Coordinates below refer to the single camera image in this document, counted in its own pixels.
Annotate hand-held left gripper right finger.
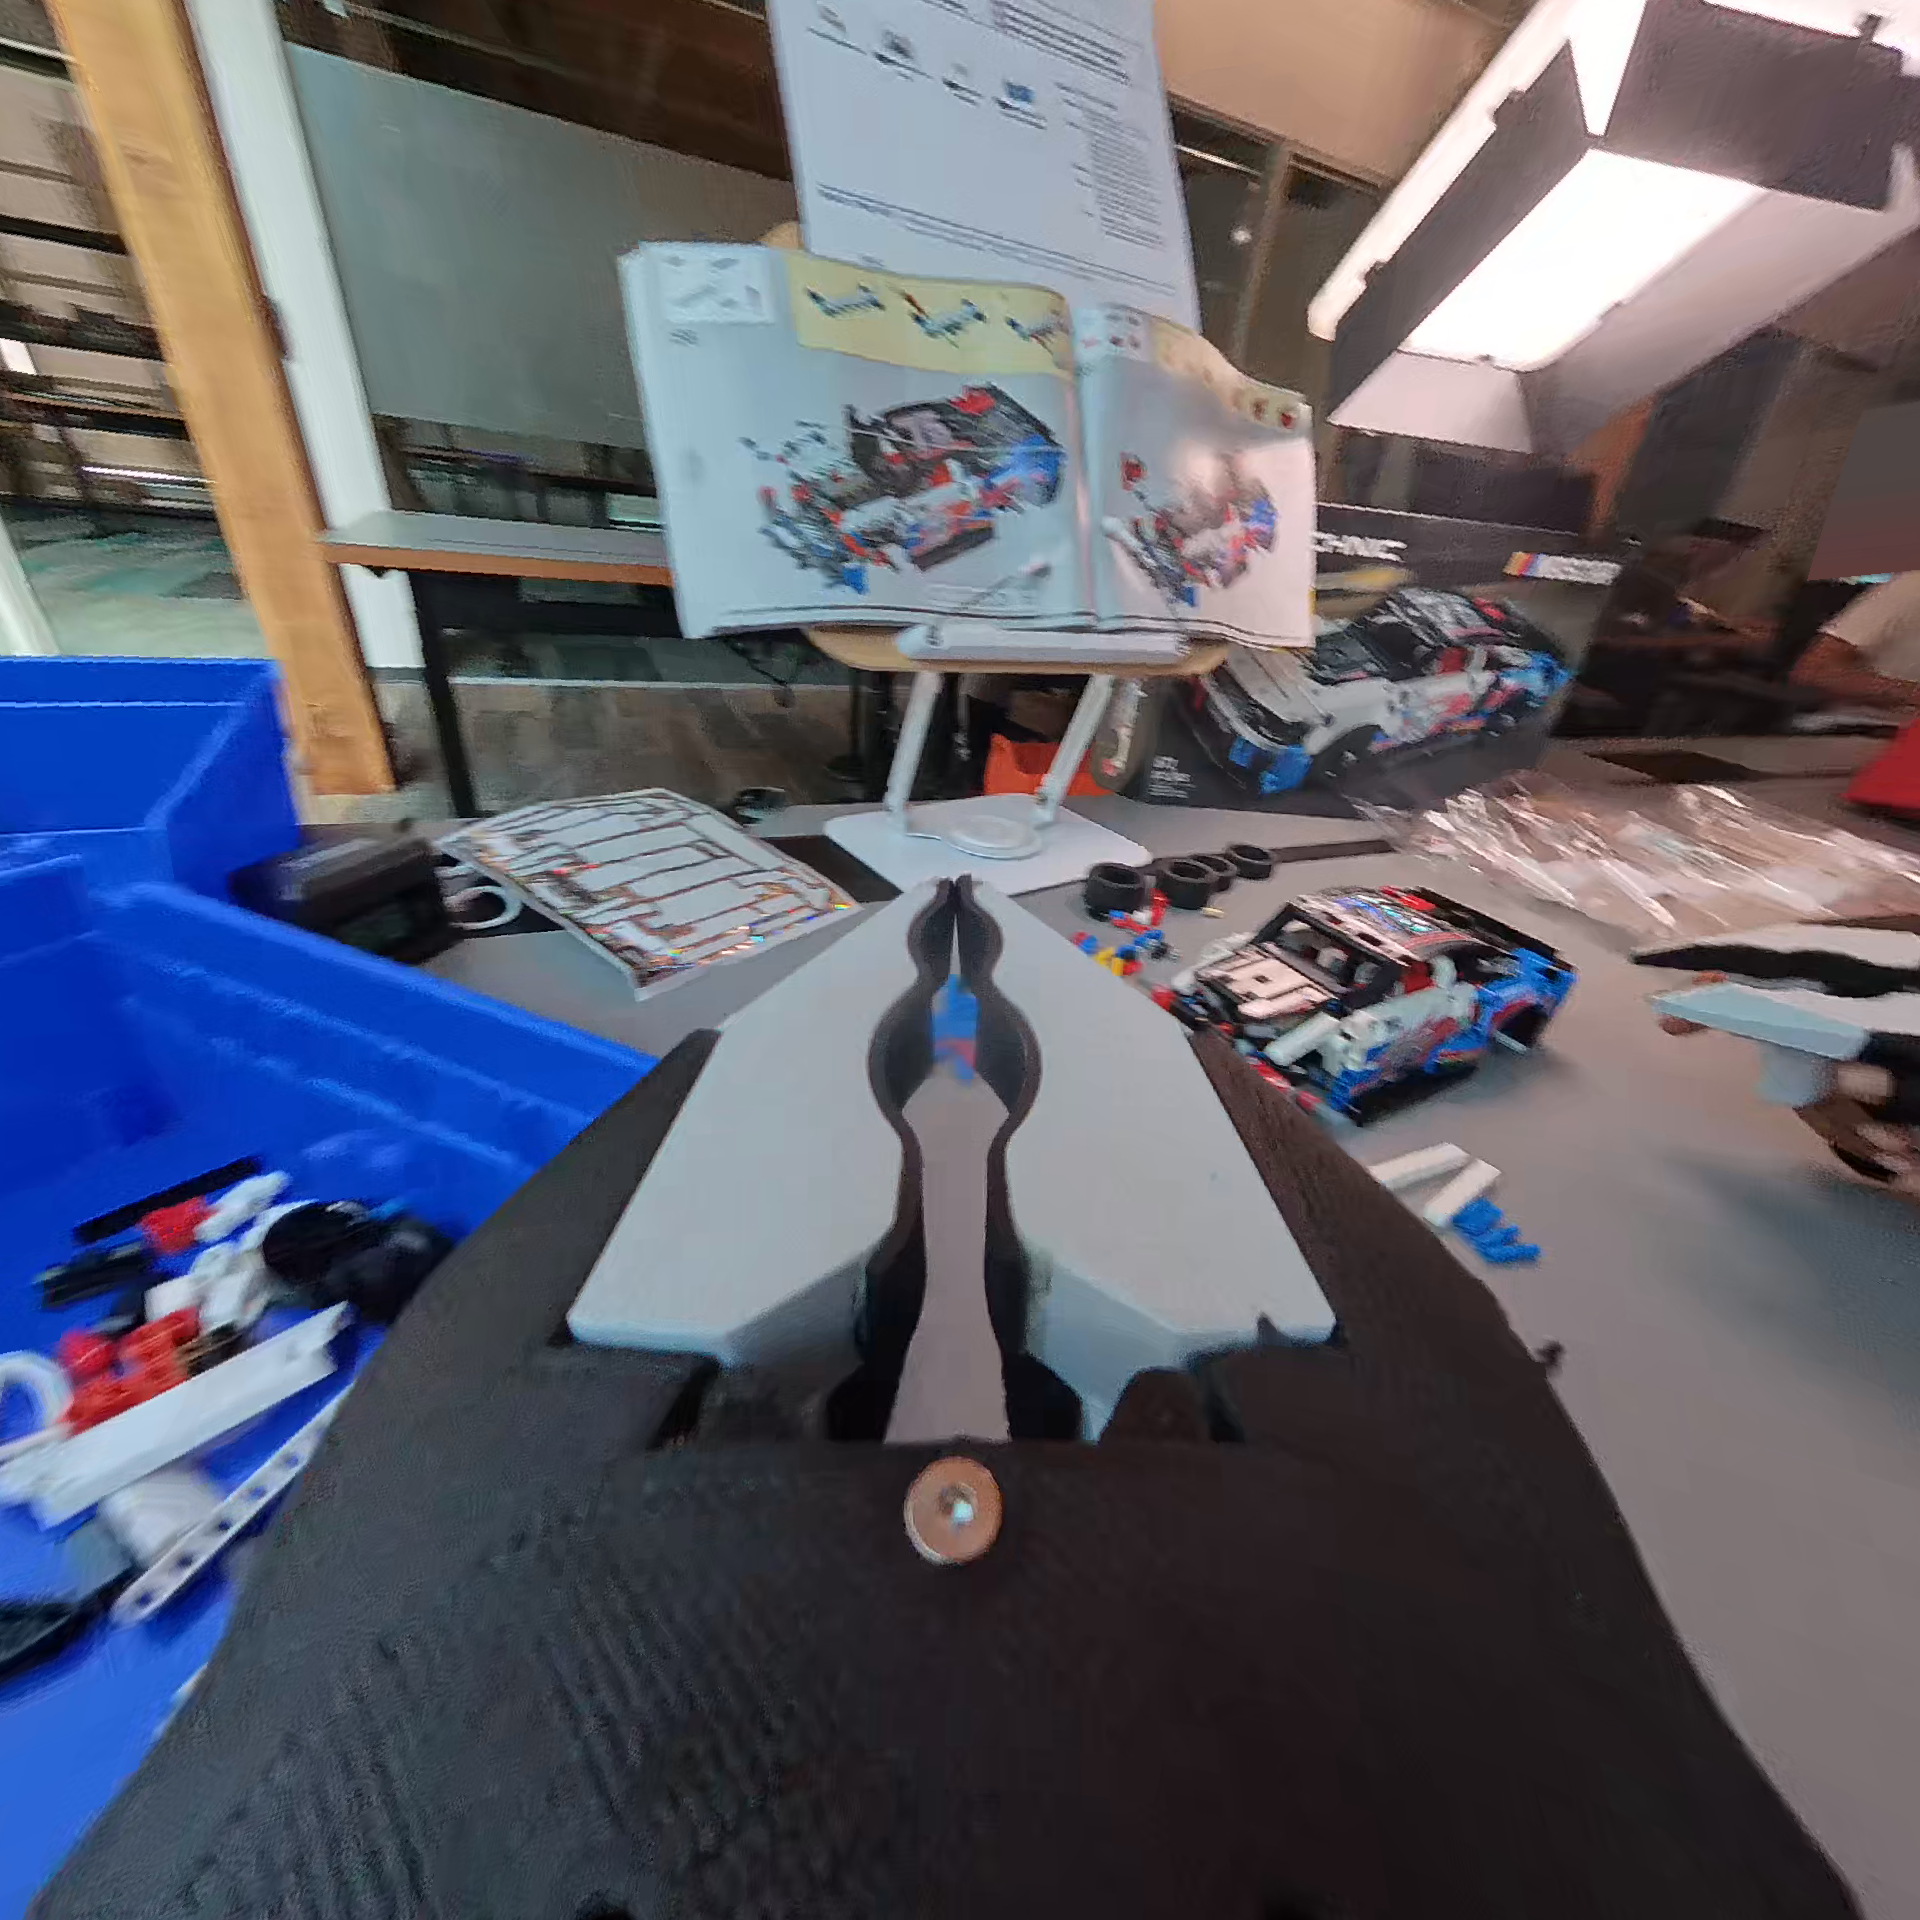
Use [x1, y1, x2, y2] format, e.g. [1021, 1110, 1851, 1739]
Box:
[956, 874, 1340, 1401]

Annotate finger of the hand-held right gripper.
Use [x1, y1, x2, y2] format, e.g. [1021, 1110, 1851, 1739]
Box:
[1651, 981, 1880, 1116]
[1631, 918, 1920, 1004]

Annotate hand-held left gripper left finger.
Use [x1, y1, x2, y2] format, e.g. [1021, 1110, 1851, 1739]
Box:
[567, 874, 961, 1370]

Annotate blue plastic bin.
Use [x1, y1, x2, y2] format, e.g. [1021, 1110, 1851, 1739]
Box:
[0, 656, 661, 1920]

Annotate grey desk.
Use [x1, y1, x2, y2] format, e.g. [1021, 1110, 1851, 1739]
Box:
[299, 734, 1920, 1920]

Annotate clear plastic bags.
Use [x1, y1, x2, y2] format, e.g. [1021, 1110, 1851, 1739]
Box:
[1357, 767, 1920, 950]

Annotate scattered small toy pins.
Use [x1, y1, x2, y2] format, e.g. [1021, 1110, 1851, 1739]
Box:
[1072, 894, 1185, 984]

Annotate toy brick race car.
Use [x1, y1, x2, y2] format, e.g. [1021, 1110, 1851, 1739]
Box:
[1171, 884, 1577, 1126]

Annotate shiny sticker sheet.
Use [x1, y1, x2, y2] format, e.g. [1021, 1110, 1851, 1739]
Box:
[435, 787, 858, 1004]

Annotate white book stand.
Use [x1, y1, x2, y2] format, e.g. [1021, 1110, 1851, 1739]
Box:
[823, 559, 1224, 902]

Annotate orange bag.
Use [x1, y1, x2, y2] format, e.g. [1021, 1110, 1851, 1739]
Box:
[982, 733, 1105, 798]

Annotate black toy car box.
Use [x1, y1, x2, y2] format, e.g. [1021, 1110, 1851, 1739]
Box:
[1110, 503, 1630, 798]

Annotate black device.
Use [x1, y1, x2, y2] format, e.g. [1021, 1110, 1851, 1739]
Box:
[232, 832, 452, 962]

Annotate pile of toy bricks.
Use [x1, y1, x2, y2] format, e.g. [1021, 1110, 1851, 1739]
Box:
[0, 1163, 452, 1666]

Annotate white background table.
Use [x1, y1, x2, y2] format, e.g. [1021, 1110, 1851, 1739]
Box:
[316, 510, 677, 821]

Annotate open instruction booklet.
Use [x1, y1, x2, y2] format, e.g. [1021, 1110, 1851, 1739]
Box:
[617, 241, 1322, 650]

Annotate ceiling lamp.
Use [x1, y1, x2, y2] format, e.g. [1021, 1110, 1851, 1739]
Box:
[1304, 0, 1920, 453]

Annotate white printed paper sheet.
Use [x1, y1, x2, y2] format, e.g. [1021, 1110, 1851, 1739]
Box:
[764, 0, 1202, 309]

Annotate wooden post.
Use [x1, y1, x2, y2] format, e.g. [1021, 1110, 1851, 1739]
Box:
[44, 0, 400, 798]

